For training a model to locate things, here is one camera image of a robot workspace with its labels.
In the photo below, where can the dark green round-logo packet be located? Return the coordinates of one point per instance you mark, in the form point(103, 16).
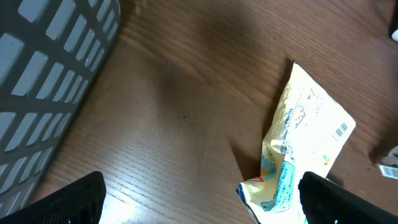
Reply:
point(389, 164)

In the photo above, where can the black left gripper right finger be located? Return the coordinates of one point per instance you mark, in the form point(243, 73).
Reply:
point(325, 202)

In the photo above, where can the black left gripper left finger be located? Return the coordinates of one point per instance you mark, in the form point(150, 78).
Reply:
point(79, 202)

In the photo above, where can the grey plastic mesh basket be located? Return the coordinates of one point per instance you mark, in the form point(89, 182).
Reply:
point(51, 51)

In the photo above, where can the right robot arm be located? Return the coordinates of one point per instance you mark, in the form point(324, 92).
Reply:
point(393, 27)

